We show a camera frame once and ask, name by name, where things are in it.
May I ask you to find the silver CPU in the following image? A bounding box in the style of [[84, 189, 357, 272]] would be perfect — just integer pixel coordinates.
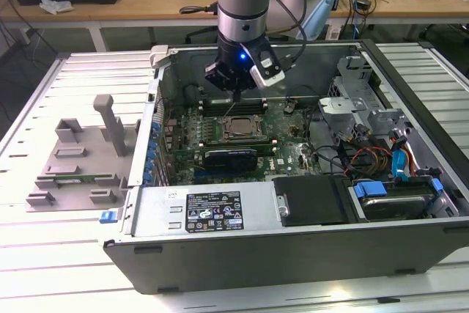
[[229, 118, 258, 136]]

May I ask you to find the metal socket cover frame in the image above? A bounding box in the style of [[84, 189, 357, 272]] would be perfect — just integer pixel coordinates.
[[219, 115, 265, 141]]

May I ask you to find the CPU socket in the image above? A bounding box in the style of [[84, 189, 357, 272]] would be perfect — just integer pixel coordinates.
[[218, 114, 267, 143]]

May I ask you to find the RAM slot with white clips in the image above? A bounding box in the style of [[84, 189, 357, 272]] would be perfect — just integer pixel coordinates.
[[202, 106, 265, 111], [200, 139, 274, 146], [202, 143, 276, 152], [202, 100, 265, 106]]

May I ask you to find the RAM slot with black clips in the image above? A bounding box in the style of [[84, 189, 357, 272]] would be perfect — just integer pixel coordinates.
[[202, 103, 265, 108], [202, 109, 265, 115]]

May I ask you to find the black graphics card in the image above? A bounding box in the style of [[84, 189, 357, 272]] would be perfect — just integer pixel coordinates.
[[202, 148, 258, 174]]

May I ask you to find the pale grey case latch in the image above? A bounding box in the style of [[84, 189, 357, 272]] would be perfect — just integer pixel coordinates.
[[150, 45, 173, 69]]

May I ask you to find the green motherboard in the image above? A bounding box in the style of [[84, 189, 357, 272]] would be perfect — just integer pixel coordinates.
[[160, 98, 320, 186]]

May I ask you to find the blue card retainer strip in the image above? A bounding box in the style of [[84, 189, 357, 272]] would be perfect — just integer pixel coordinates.
[[144, 122, 161, 186]]

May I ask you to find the silver metal drive cage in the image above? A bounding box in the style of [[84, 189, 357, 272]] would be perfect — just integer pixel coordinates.
[[317, 54, 407, 145]]

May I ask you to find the black label sticker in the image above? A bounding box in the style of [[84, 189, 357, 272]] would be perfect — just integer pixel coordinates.
[[185, 191, 243, 234]]

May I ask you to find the black drive bay cover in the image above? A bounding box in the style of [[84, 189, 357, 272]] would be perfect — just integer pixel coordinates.
[[273, 175, 355, 228]]

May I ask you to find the wooden desk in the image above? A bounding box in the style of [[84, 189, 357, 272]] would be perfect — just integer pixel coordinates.
[[0, 0, 469, 52]]

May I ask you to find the silver power supply box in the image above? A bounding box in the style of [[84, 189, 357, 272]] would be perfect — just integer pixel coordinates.
[[130, 180, 284, 237]]

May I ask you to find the grey parts rack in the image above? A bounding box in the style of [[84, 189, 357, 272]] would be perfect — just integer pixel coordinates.
[[24, 94, 143, 214]]

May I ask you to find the open grey PC case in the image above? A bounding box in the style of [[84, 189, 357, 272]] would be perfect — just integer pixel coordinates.
[[103, 38, 469, 295]]

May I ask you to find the green RAM stick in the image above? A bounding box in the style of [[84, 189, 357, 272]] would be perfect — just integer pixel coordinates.
[[53, 174, 119, 185]]

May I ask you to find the small blue case latch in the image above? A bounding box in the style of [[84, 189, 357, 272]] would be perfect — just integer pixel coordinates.
[[98, 210, 119, 224]]

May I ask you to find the crumpled white paper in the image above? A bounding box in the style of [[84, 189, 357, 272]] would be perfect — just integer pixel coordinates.
[[39, 0, 74, 16]]

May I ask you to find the hard disk in blue carrier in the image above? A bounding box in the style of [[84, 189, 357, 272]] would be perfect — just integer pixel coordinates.
[[352, 177, 445, 223]]

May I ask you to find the white camera on black bracket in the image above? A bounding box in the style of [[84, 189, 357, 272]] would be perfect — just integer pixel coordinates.
[[241, 43, 287, 90]]

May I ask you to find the thin black wire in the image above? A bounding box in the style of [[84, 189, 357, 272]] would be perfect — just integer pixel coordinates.
[[287, 84, 320, 103]]

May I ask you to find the thick black cable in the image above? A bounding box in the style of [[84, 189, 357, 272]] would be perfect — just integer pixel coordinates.
[[306, 106, 352, 177]]

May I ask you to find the black camera cable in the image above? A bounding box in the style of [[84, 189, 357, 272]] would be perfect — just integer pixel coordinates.
[[270, 0, 309, 70]]

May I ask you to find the coloured power wire bundle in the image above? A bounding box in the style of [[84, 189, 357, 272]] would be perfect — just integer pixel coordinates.
[[340, 139, 395, 178]]

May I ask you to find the blue flat data wire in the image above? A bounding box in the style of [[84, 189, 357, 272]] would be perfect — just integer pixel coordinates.
[[388, 128, 417, 184]]

